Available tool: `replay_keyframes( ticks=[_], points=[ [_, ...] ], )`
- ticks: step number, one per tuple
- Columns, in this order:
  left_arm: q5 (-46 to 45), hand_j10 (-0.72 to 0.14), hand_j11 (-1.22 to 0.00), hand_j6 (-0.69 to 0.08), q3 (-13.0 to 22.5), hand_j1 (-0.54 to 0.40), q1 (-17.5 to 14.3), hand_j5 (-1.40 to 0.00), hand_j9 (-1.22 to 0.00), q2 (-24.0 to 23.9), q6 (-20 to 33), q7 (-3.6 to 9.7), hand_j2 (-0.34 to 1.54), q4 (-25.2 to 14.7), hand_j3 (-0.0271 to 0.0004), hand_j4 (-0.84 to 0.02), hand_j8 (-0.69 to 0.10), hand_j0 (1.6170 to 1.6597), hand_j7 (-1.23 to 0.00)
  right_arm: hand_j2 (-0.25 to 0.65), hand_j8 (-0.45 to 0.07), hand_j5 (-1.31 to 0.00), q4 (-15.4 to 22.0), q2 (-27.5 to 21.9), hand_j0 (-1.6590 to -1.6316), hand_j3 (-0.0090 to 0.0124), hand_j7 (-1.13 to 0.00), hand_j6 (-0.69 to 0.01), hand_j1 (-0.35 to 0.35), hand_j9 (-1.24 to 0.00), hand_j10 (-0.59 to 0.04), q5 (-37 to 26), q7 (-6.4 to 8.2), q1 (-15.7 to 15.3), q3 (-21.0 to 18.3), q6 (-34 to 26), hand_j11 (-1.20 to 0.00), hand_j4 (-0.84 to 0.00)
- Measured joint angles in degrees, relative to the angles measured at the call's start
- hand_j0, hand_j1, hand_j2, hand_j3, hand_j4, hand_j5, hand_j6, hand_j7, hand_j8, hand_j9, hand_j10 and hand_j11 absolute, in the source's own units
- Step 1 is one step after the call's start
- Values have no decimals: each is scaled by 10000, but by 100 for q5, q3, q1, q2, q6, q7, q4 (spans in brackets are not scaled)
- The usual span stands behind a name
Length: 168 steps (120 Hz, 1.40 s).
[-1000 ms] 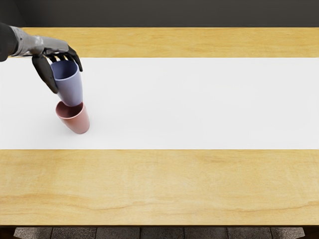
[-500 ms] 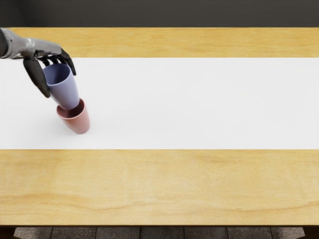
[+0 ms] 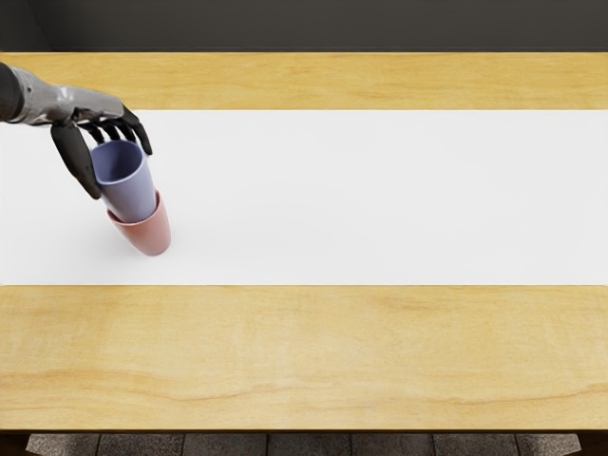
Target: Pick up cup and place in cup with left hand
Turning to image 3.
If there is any pink cup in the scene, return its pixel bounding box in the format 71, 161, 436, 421
105, 188, 173, 258

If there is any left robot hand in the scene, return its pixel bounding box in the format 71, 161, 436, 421
13, 66, 155, 201

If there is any lavender blue cup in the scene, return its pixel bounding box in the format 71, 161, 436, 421
87, 139, 161, 226

